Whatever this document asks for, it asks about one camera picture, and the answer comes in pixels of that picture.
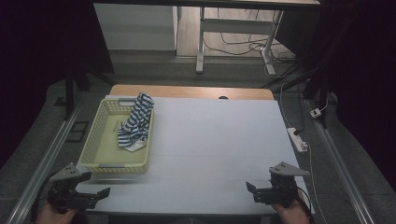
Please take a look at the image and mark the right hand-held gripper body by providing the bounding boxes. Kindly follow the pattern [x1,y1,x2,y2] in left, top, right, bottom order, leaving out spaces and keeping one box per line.
[264,161,312,208]

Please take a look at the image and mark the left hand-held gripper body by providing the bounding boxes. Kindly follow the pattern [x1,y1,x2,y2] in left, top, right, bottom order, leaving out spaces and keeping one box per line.
[46,161,93,215]

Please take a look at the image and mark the yellow plastic basket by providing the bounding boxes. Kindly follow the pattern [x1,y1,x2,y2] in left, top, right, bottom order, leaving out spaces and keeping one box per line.
[77,97,155,175]

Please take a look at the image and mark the blue white striped cloth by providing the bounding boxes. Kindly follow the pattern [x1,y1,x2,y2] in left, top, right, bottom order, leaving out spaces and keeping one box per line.
[117,91,155,153]

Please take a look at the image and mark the person's right hand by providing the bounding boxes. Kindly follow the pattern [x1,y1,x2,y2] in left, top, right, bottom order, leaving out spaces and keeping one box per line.
[271,189,311,224]

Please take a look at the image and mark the person's left hand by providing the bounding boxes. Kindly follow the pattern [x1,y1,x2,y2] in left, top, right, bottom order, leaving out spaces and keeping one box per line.
[35,201,79,224]

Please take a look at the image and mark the white power strip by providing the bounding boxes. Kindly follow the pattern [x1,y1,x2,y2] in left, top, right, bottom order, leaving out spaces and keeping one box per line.
[286,127,309,154]

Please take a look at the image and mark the white table mat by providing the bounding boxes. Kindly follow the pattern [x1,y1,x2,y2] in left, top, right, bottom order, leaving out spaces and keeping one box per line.
[76,94,316,217]

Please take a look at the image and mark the black metal stand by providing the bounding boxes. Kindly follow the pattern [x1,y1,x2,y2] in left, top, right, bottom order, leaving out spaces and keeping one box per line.
[262,59,332,129]
[63,61,117,121]

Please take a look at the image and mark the white cabinet panel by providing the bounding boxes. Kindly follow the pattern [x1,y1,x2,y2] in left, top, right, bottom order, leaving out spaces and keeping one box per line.
[92,3,179,51]

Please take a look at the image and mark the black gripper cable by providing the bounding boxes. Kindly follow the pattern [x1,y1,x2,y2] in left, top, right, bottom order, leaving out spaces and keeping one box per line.
[29,173,59,223]
[295,186,314,224]

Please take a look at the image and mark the aluminium rail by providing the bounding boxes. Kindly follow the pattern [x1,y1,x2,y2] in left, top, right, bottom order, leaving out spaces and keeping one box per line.
[305,99,375,224]
[5,105,82,224]

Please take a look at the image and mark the white power strip cable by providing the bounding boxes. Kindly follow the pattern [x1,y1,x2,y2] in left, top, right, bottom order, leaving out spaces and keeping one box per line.
[305,142,329,224]

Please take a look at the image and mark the black floor frame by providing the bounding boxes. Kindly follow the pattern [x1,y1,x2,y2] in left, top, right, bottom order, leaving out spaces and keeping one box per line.
[66,120,91,144]

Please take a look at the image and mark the black plug with cable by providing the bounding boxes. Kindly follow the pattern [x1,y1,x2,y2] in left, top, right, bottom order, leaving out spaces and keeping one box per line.
[292,83,307,136]

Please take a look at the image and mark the black floor cables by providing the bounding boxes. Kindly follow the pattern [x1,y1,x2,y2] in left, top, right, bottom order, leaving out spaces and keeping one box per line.
[203,8,297,79]

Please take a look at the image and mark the white desk frame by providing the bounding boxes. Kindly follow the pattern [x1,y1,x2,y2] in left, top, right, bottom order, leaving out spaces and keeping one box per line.
[195,7,285,77]

